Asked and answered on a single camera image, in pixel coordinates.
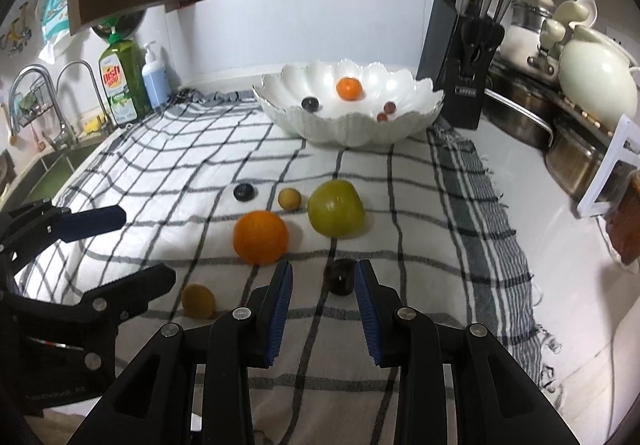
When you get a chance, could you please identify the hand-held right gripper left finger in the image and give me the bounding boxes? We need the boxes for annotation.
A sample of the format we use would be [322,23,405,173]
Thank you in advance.
[67,260,294,445]

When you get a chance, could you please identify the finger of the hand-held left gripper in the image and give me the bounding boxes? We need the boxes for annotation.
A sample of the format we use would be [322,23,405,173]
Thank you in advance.
[0,198,127,272]
[79,263,177,327]

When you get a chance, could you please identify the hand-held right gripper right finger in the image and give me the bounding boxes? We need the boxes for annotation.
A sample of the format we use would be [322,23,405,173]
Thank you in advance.
[354,260,581,445]

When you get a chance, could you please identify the small tan fruit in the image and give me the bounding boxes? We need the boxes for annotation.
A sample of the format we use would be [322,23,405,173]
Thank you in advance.
[278,188,302,212]
[181,284,217,318]

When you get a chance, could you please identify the orange mandarin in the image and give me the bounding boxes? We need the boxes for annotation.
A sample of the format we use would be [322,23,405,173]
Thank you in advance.
[232,210,290,266]
[336,76,363,102]

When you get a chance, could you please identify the green apple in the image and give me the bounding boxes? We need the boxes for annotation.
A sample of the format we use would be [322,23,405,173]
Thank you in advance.
[307,179,366,239]

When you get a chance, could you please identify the white scalloped bowl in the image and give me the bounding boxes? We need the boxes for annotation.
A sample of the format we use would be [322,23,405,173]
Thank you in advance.
[252,59,446,149]

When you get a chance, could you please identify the kitchen sink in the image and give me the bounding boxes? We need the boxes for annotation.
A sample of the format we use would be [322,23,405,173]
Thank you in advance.
[0,142,102,227]

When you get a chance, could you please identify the tall chrome faucet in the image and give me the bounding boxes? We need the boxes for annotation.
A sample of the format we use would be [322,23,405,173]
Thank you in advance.
[8,66,77,152]

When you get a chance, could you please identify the black white checked cloth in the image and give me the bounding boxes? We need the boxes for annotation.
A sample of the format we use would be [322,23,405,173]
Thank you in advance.
[15,88,562,445]

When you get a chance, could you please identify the small chrome faucet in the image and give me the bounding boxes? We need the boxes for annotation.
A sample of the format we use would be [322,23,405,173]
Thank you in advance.
[56,60,114,136]

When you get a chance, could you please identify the green dish soap bottle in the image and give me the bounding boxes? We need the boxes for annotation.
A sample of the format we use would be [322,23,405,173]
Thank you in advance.
[98,18,151,129]

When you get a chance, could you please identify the blue pump soap bottle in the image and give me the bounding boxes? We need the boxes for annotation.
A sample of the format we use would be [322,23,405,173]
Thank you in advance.
[141,42,172,109]

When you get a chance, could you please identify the dark hanging pan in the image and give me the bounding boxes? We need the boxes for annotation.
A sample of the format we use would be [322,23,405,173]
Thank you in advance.
[92,8,146,39]

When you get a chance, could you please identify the hanging printed plastic bag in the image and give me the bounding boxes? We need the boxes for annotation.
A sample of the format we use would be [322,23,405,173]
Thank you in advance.
[39,0,71,66]

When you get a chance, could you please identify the black knife block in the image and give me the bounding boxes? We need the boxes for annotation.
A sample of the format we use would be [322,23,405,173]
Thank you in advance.
[416,0,501,131]

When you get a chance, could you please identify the wide steel pot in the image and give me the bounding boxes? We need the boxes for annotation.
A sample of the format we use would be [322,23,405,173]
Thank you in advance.
[482,62,557,149]

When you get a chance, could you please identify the deep steel pot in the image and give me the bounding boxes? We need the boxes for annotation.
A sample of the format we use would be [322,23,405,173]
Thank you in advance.
[544,118,617,199]

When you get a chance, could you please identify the white pot rack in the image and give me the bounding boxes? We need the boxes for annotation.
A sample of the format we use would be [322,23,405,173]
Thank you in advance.
[577,114,640,219]

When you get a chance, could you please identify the glass jar of red sauce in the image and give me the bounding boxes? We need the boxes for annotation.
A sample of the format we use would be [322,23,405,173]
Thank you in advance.
[610,170,640,267]

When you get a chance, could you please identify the black kitchen scissors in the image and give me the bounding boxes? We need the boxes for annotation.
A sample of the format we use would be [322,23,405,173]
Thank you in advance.
[459,17,505,77]

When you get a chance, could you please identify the white enamel pot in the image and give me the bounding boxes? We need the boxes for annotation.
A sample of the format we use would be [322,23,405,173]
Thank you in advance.
[499,22,562,77]

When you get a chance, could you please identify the white ceramic pot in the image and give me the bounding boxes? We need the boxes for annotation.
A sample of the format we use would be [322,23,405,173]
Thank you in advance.
[558,24,640,126]

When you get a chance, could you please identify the steel pot with lid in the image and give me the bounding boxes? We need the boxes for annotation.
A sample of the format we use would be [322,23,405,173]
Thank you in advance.
[509,0,557,34]

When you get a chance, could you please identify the wire sink basket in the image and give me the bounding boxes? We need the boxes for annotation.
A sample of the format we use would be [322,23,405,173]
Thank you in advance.
[14,80,57,119]

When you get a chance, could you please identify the bicycle shaped wall hook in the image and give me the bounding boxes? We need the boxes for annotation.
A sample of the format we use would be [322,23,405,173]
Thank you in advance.
[0,0,37,57]

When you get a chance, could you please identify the white wall power outlets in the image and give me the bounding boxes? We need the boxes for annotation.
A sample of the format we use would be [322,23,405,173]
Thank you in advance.
[606,25,640,57]

